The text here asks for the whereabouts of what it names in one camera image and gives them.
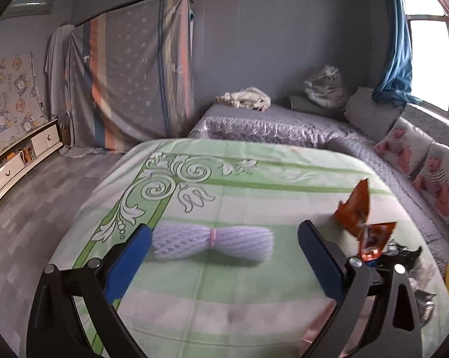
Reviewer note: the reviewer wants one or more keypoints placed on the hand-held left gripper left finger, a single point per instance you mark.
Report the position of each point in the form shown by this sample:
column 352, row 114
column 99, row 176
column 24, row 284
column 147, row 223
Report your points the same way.
column 129, row 257

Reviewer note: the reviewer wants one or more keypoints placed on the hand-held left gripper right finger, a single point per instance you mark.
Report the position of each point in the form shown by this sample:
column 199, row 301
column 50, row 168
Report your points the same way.
column 317, row 257

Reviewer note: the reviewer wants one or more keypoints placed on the grey bolster pillow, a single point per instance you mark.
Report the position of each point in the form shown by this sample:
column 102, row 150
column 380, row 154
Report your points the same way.
column 302, row 104

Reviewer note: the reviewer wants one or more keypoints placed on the cartoon print wall cloth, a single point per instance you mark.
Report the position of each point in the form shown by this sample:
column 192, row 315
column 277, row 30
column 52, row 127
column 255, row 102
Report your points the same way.
column 12, row 100

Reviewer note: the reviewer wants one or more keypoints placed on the blue curtain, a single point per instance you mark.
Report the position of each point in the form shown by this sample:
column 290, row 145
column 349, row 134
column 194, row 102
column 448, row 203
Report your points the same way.
column 397, row 63

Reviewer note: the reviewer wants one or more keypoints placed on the cream crumpled cloth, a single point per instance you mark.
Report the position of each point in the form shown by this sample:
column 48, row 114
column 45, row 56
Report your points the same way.
column 247, row 99

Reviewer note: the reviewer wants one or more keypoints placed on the striped cloth covered wardrobe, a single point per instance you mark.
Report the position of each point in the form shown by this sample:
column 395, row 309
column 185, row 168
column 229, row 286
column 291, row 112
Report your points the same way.
column 135, row 74

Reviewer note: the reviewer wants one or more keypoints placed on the white hanging cloth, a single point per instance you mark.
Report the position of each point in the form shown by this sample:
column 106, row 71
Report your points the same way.
column 56, row 67

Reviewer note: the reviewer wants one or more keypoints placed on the white low cabinet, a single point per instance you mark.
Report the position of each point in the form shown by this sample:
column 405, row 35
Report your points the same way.
column 42, row 141

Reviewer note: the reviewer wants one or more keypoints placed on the large window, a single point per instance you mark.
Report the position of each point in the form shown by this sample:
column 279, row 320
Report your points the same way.
column 429, row 52

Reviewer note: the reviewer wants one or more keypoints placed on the green printed blanket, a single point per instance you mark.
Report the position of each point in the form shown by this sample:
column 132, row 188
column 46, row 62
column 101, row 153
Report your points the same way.
column 228, row 298

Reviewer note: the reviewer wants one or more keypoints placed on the orange snack wrapper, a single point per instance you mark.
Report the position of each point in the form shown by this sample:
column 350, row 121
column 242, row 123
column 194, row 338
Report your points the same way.
column 375, row 238
column 353, row 205

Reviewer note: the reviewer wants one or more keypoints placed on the baby print pillow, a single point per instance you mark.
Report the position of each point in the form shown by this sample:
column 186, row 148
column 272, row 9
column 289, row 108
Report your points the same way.
column 401, row 147
column 438, row 182

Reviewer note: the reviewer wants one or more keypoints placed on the white foam fruit net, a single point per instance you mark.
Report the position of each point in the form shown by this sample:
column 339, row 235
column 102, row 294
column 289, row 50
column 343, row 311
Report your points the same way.
column 183, row 242

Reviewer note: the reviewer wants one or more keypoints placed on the silver foil wrapper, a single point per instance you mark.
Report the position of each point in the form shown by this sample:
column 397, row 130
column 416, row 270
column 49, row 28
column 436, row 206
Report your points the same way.
column 424, row 305

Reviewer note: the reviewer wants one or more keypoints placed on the black plastic bag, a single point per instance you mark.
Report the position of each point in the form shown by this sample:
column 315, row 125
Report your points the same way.
column 399, row 254

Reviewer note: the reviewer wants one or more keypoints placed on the grey quilted bed cover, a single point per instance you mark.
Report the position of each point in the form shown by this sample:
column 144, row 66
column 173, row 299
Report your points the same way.
column 284, row 126

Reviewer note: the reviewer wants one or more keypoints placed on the striped white plush bag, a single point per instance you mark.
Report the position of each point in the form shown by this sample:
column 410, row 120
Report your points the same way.
column 325, row 85

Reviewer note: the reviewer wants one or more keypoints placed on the grey cushion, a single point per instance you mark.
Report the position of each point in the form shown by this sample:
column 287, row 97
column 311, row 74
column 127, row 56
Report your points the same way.
column 370, row 115

